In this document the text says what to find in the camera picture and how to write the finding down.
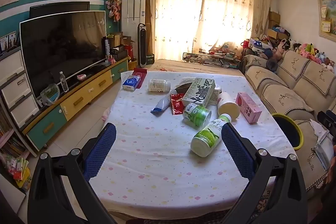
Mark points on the large curved television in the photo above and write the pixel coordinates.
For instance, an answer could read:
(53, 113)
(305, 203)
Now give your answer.
(60, 50)

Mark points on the pink carton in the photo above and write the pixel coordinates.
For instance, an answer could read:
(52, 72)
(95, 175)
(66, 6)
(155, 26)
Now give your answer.
(248, 107)

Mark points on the hanging flower decoration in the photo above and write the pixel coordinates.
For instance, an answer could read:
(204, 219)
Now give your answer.
(114, 6)

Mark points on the row of books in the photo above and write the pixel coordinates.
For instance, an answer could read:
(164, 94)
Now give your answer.
(10, 140)

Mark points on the pile of snack packets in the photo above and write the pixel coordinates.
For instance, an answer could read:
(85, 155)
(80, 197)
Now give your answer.
(18, 170)

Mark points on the loose white papers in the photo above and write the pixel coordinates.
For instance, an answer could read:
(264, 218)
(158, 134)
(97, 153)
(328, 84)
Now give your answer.
(319, 129)

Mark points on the small pink object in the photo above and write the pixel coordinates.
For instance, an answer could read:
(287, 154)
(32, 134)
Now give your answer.
(82, 77)

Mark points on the white drawer unit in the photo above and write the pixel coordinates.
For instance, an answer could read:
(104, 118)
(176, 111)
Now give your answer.
(15, 87)

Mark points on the red flat box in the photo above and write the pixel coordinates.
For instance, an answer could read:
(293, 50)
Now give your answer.
(140, 73)

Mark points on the blue and white packet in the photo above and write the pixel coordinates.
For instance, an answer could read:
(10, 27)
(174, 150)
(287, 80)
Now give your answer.
(161, 104)

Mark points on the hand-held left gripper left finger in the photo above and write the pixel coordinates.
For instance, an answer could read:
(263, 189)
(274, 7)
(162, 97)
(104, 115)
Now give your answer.
(101, 153)

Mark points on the small green box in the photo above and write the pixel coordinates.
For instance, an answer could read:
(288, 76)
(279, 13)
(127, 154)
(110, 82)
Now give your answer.
(150, 58)

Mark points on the stack of cardboard boxes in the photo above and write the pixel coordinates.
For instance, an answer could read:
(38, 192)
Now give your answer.
(273, 22)

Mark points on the cluttered glass coffee table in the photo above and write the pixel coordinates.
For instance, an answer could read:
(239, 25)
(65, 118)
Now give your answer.
(210, 57)

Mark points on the red snack packet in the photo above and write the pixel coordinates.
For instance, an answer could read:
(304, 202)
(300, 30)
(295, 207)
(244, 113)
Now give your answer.
(177, 104)

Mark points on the green label can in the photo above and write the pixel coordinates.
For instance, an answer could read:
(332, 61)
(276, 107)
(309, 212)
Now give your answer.
(197, 115)

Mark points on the floral print carton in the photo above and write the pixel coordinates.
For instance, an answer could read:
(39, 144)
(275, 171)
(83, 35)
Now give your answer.
(198, 92)

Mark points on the framed flower painting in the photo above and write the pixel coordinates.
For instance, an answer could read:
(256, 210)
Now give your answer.
(328, 14)

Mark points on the white pill bottle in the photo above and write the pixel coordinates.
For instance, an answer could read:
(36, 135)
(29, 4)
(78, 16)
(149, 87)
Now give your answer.
(157, 85)

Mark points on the beige floral mat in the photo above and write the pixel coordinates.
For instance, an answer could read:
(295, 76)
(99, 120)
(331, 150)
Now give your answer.
(183, 66)

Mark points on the spotted white tablecloth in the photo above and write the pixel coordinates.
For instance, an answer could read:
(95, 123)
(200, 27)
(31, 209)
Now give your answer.
(147, 155)

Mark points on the beige sofa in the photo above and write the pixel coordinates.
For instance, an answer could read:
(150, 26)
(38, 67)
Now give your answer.
(296, 77)

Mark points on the clear water bottle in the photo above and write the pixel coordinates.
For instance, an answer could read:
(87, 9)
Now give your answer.
(64, 82)

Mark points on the blue tissue pack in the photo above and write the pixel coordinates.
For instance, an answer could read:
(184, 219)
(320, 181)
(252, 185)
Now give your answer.
(131, 83)

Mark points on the yellow rimmed trash bin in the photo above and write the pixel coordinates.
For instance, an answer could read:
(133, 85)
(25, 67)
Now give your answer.
(287, 132)

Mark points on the white and blue bag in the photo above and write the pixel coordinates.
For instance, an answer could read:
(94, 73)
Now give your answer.
(256, 45)

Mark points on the brown plastic tray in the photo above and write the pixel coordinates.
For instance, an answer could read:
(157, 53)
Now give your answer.
(183, 88)

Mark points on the black flat television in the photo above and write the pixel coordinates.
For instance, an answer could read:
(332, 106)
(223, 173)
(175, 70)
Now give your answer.
(60, 7)

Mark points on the white cup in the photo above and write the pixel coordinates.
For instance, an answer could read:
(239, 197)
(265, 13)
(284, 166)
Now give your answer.
(227, 106)

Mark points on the cream embroidered curtain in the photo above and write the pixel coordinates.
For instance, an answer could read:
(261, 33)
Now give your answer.
(183, 16)

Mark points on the black tower fan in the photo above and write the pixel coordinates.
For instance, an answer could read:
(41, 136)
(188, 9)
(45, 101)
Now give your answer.
(142, 45)

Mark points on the glass bowl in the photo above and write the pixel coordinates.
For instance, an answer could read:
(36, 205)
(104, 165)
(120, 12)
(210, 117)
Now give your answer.
(50, 94)

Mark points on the white standing air conditioner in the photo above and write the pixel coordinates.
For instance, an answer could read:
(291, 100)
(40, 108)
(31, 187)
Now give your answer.
(132, 8)

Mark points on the pile of cardboard boxes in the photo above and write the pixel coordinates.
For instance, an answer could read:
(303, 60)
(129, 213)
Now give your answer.
(118, 43)

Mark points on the yellow and green cabinet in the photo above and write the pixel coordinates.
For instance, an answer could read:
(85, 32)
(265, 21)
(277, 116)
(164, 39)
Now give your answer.
(84, 94)

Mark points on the row of plush toys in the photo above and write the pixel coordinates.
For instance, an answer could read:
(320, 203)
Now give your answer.
(307, 49)

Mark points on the green label white bottle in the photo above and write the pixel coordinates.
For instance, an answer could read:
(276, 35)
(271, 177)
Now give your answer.
(207, 138)

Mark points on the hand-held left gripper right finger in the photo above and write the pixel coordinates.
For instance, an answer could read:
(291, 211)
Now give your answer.
(236, 153)

